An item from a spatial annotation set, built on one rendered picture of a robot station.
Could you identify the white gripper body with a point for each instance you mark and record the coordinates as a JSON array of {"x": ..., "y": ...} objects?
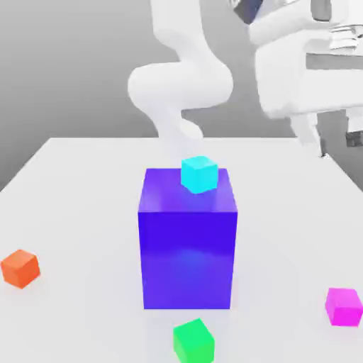
[{"x": 283, "y": 85}]

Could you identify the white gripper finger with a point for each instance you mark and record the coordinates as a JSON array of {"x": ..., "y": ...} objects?
[
  {"x": 307, "y": 130},
  {"x": 355, "y": 127}
]

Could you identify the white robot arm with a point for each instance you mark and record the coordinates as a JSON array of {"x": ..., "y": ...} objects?
[{"x": 181, "y": 85}]

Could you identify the small cyan cube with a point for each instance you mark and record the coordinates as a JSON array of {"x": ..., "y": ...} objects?
[{"x": 198, "y": 175}]

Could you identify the small magenta cube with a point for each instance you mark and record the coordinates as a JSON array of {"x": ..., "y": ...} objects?
[{"x": 344, "y": 307}]

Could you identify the small green cube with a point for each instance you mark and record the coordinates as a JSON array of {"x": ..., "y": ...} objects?
[{"x": 192, "y": 341}]

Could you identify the small orange cube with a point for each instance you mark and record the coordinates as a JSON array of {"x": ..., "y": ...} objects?
[{"x": 19, "y": 269}]

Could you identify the large blue box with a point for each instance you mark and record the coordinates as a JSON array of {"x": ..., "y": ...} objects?
[{"x": 187, "y": 255}]

